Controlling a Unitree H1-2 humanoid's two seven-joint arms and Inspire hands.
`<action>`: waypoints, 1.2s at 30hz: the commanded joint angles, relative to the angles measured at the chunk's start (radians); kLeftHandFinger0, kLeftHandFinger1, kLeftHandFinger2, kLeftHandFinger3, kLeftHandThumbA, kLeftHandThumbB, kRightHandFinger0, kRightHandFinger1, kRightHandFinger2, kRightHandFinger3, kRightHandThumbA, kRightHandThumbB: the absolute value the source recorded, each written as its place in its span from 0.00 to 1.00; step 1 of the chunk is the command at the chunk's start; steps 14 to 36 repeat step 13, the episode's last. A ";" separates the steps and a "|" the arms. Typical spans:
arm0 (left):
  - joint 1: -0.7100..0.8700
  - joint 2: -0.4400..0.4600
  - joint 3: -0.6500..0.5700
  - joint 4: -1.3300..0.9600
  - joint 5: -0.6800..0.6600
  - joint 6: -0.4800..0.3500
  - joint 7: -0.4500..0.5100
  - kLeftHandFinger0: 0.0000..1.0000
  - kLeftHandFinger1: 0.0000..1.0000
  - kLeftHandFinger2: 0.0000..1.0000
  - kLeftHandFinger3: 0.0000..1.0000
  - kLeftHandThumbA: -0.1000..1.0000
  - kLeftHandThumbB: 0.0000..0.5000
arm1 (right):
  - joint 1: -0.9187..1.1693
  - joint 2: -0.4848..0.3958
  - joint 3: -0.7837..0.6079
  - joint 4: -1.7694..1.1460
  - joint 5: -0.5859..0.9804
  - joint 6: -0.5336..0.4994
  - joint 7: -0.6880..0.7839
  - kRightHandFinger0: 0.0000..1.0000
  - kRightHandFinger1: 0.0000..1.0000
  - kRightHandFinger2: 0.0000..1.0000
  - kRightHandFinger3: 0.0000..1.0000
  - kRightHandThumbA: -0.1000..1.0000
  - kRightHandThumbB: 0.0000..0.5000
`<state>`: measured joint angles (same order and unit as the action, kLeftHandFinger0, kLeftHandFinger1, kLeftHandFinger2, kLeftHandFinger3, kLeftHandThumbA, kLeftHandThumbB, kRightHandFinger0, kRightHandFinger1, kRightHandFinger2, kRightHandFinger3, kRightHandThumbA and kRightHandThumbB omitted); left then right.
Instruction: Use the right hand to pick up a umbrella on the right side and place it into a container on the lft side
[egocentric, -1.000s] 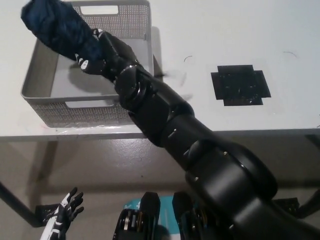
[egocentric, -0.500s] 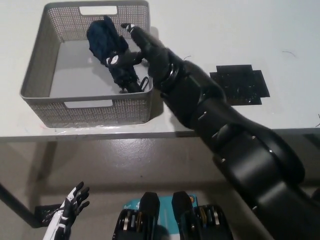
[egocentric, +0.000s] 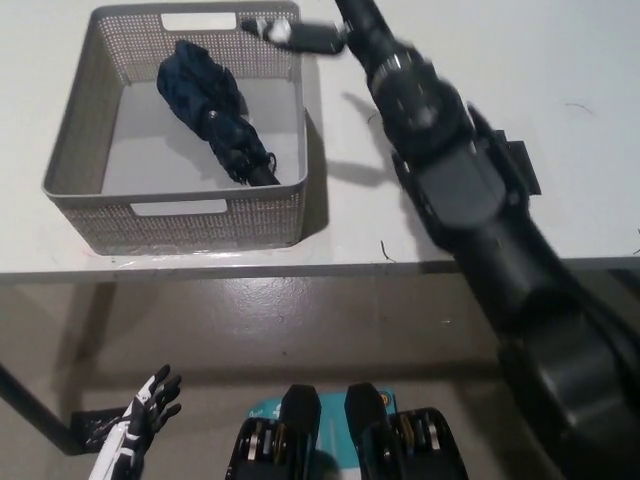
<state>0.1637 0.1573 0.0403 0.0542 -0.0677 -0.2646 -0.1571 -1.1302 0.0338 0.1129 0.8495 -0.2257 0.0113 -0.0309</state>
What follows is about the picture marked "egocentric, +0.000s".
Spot grey perforated plastic basket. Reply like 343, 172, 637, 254
40, 0, 309, 257

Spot clear tape strip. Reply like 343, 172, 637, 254
87, 245, 264, 274

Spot navy blue umbrella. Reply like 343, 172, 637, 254
156, 40, 282, 188

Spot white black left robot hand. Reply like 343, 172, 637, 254
88, 364, 182, 480

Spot black teal robot body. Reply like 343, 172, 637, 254
224, 382, 469, 480

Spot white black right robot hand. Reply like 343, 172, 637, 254
242, 17, 346, 56

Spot black metal table leg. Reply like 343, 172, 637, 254
0, 362, 84, 456

